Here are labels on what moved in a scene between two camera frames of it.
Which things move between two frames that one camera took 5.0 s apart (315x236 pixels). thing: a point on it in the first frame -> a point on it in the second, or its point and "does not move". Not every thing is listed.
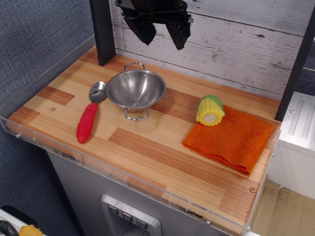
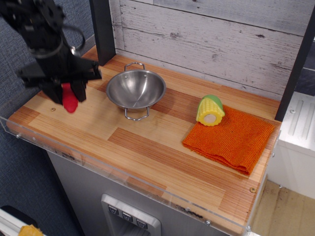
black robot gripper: x=141 y=14 -> x=63 y=67
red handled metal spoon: x=97 y=92 -> x=70 y=100
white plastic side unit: x=292 y=165 does not move
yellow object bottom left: x=30 y=230 does not move
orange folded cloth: x=237 y=139 does not move
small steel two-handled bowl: x=136 y=89 does not move
